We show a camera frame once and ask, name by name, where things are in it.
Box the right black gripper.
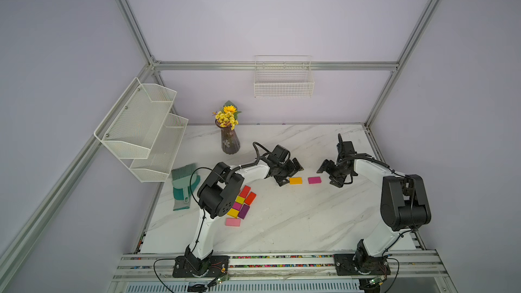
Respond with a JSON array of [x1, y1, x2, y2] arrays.
[[317, 159, 351, 187]]

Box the orange block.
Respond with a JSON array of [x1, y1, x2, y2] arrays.
[[289, 177, 303, 185]]

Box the magenta block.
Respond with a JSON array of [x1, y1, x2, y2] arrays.
[[232, 202, 243, 211], [308, 176, 322, 184]]

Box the yellow block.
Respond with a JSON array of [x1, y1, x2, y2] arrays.
[[227, 208, 240, 219], [236, 196, 246, 205]]

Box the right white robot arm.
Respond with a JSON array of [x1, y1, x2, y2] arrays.
[[317, 135, 431, 275]]

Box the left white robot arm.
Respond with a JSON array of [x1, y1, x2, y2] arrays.
[[185, 142, 303, 269]]

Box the red block right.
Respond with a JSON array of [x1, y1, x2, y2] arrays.
[[244, 192, 256, 206]]

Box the red block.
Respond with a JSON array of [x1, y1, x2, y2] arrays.
[[244, 192, 256, 206], [239, 185, 251, 199]]

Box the red block middle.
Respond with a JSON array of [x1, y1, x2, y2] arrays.
[[239, 185, 251, 199]]

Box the purple block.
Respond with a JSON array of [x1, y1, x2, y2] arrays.
[[237, 204, 250, 219]]

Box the magenta block in pile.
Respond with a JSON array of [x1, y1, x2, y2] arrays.
[[232, 202, 243, 211]]

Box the dark glass vase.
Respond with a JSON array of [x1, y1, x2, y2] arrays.
[[221, 127, 240, 155]]

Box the pink block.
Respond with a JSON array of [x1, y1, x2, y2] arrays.
[[225, 218, 242, 227]]

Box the yellow flower bouquet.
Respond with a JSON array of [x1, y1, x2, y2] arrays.
[[213, 100, 241, 130]]

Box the white two-tier mesh shelf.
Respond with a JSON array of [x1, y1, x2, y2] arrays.
[[94, 78, 189, 183]]

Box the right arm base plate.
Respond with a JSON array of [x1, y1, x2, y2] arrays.
[[333, 254, 391, 276]]

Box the white wire wall basket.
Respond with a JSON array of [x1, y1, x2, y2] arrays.
[[254, 55, 315, 98]]

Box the aluminium frame back bar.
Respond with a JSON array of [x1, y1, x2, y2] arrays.
[[154, 61, 399, 71]]

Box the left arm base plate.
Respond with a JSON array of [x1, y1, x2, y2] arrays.
[[172, 255, 230, 278]]

